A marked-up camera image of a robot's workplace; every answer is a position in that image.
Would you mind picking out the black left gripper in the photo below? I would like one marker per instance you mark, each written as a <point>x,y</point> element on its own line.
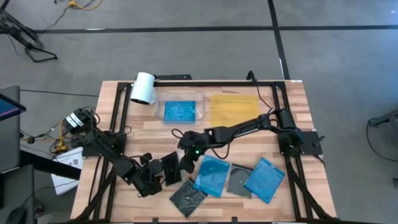
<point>145,179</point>

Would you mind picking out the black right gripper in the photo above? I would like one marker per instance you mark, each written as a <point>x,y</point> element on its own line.
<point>200,143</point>

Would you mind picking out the clear jewel case black tray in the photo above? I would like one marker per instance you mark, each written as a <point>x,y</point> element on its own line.
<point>237,182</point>
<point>188,199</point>
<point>171,169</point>

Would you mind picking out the blue jewel case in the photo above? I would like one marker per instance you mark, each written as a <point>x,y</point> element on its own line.
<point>211,177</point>
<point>179,112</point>
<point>264,180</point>

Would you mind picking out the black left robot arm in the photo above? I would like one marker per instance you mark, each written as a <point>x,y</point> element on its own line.
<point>109,152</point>

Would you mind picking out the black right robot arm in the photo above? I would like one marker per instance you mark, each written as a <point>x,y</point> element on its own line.
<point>242,129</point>

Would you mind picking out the clear plastic bin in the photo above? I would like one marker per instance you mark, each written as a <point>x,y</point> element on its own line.
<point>159,109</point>

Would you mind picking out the yellow plastic bin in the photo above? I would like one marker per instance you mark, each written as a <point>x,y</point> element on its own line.
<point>233,107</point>

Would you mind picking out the white cylindrical lamp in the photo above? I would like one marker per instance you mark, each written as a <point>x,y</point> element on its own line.
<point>143,88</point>

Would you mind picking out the white cardboard box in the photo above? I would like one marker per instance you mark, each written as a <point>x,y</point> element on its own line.
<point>63,186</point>

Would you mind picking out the black beam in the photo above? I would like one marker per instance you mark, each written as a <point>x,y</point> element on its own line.
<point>46,165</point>

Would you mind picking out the black computer mouse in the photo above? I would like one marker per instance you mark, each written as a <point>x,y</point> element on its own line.
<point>15,216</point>

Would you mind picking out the grey cabinet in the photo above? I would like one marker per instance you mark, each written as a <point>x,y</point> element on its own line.
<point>11,140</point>

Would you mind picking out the monitor with blue screen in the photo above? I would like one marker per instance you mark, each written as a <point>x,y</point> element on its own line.
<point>7,107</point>

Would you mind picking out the black folding stand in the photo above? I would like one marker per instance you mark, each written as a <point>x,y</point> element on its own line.
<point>31,40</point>

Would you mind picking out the black metal stand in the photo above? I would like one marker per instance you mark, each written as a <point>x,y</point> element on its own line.
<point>385,119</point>

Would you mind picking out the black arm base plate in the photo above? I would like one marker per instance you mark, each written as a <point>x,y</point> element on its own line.
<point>93,153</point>
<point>311,147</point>

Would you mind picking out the black aluminium table frame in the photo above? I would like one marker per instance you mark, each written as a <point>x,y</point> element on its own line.
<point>217,83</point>

